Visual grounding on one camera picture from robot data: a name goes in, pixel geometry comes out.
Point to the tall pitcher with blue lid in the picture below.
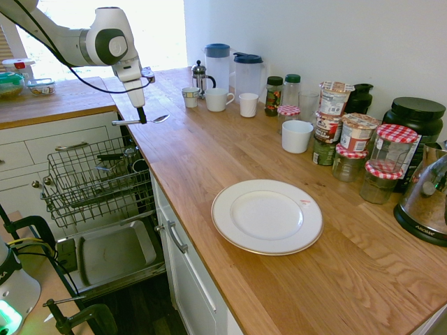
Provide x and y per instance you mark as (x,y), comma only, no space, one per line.
(217,70)

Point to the black protein powder tub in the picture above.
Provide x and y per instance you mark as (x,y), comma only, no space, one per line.
(417,118)

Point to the black bottle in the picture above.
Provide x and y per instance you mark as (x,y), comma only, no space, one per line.
(360,99)

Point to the container with white red lid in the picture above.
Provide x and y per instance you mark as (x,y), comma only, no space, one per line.
(17,65)

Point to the glass french press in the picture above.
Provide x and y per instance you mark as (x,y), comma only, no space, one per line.
(202,78)

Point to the dark green clamp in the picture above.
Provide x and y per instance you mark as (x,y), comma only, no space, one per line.
(35,220)
(91,315)

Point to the spice jar with green lid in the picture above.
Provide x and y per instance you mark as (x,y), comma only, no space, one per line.
(292,91)

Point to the metal spoon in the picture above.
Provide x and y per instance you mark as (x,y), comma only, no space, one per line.
(159,119)

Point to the white cup with patterned band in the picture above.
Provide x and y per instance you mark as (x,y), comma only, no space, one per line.
(190,97)

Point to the small clear food container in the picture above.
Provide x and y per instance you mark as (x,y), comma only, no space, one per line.
(41,88)

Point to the green tin can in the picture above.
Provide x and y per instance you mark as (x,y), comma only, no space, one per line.
(323,153)

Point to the food container with green lid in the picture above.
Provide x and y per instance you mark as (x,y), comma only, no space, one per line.
(10,86)

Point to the large plain white mug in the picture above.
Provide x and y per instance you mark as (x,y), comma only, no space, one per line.
(297,137)

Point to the red and white yogurt cup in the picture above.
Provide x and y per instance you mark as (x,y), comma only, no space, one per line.
(327,128)

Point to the open dishwasher door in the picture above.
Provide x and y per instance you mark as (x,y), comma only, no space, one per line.
(115,251)

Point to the tall jar red checked lid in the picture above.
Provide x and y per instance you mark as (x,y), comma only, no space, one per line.
(394,150)

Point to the metal cabinet knob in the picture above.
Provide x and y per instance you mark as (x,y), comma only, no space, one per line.
(159,228)
(35,184)

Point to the small jar red checked lid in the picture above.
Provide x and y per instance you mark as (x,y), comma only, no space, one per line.
(288,115)

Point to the white plate with gold rim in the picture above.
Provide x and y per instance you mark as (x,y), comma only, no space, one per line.
(267,216)

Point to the black cup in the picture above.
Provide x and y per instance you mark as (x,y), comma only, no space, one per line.
(140,165)

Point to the stainless steel electric kettle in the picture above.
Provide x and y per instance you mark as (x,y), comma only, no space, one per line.
(424,202)

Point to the white cabinet door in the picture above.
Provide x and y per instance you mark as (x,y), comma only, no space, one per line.
(188,272)

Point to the yogurt cup with brown lid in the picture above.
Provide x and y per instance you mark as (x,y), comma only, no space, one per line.
(358,134)

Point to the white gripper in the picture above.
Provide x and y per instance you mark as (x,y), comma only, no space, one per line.
(135,92)

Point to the white ribbed cup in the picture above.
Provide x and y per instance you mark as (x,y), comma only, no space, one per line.
(248,105)

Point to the white yogurt cup foil lid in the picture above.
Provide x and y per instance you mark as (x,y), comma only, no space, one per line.
(334,99)

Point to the glass jar red checked lid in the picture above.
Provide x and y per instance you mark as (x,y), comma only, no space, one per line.
(348,165)
(379,186)

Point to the clear drinking glass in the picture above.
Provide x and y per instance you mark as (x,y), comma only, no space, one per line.
(308,105)

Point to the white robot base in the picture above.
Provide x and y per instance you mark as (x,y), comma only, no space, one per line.
(17,289)

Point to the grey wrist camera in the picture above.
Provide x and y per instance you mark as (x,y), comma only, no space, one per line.
(148,74)

